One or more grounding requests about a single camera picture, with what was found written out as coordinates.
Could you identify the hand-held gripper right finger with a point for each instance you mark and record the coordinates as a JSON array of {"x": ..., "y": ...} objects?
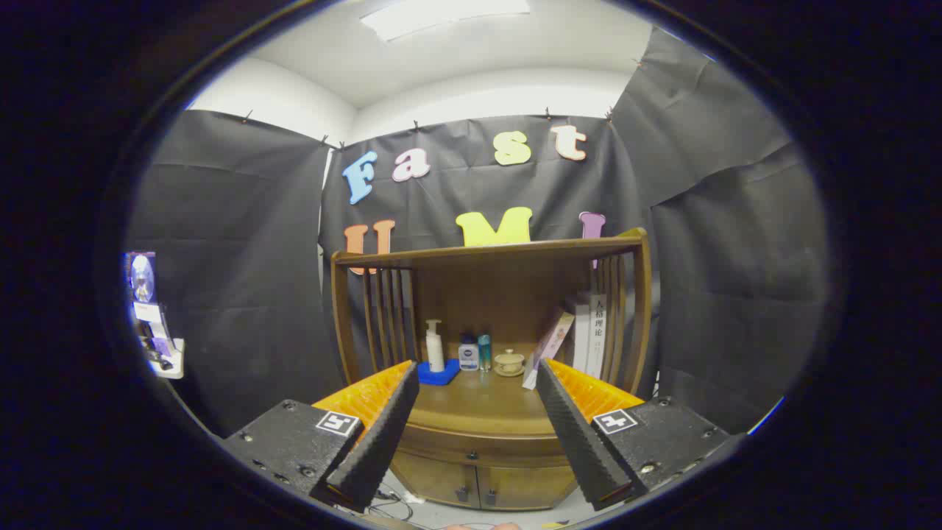
[{"x": 578, "y": 442}]

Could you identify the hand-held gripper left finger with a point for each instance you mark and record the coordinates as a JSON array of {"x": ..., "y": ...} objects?
[{"x": 379, "y": 442}]

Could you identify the wooden cabinet door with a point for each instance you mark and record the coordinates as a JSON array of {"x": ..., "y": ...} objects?
[
  {"x": 522, "y": 489},
  {"x": 430, "y": 478}
]

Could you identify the wooden countertop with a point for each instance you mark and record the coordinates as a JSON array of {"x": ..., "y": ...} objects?
[{"x": 478, "y": 405}]

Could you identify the wooden cabinet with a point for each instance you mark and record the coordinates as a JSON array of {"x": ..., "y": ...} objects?
[{"x": 486, "y": 294}]

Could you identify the blue folded cloth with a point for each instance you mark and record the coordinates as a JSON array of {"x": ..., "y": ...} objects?
[{"x": 434, "y": 377}]

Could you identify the purple and white book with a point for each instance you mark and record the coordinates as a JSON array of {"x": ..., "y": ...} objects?
[{"x": 548, "y": 346}]

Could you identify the white pump bottle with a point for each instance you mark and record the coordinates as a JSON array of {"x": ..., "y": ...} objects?
[{"x": 436, "y": 357}]

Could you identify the beige lidded teacup with saucer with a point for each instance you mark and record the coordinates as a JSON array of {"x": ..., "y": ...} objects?
[{"x": 508, "y": 363}]

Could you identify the white book with black characters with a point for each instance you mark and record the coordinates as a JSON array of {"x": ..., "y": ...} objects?
[{"x": 598, "y": 331}]

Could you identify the white bottle with blue cap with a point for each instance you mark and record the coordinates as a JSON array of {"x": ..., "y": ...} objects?
[{"x": 468, "y": 357}]

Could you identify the teal slim bottle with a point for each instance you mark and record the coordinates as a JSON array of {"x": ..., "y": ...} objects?
[{"x": 484, "y": 353}]

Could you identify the white ledge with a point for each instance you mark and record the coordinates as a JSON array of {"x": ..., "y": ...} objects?
[{"x": 173, "y": 364}]

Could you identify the purple printed panel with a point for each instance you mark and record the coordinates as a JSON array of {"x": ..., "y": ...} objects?
[{"x": 143, "y": 283}]

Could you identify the ceiling light panel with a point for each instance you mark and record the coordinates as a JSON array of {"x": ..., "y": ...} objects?
[{"x": 441, "y": 15}]

